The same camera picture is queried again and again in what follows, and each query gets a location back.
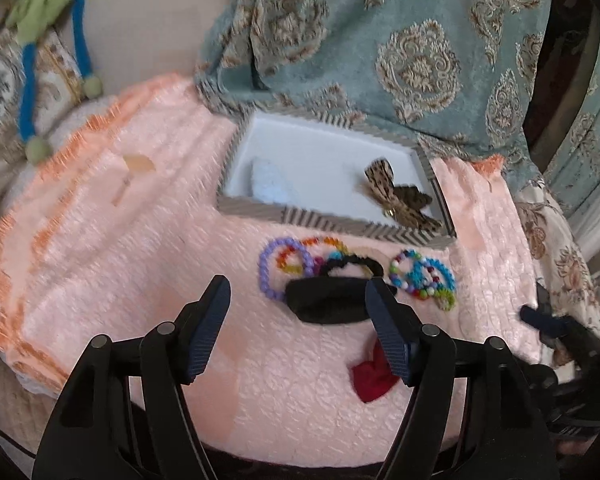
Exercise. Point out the pink textured blanket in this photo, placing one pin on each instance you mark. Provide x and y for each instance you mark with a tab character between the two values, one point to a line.
130	260

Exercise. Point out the leopard print bow hair clip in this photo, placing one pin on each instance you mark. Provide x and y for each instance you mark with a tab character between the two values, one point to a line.
405	195

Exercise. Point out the red bow hair clip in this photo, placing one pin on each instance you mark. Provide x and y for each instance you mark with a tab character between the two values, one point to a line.
372	380

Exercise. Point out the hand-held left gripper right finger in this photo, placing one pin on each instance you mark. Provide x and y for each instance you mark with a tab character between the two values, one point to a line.
390	340

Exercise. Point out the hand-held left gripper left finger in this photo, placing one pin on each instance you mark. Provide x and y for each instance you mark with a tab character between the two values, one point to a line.
207	330

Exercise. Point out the light blue fuzzy cloth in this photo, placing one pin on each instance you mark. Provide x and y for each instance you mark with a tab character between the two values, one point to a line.
270	182

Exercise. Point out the striped box with white inside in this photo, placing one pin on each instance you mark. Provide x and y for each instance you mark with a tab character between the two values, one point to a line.
320	160

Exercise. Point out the wide black cloth hairband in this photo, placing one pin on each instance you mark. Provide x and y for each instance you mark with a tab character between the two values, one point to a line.
330	300

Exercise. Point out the beige patterned cushion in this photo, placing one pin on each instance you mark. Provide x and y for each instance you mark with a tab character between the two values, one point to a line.
0	95

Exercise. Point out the teal damask blanket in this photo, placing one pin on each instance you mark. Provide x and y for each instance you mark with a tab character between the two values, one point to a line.
380	35

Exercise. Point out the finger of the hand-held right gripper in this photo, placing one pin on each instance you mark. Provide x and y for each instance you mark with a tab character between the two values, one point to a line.
542	321

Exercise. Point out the beige floral cloth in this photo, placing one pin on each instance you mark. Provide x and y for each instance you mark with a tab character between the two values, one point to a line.
555	250

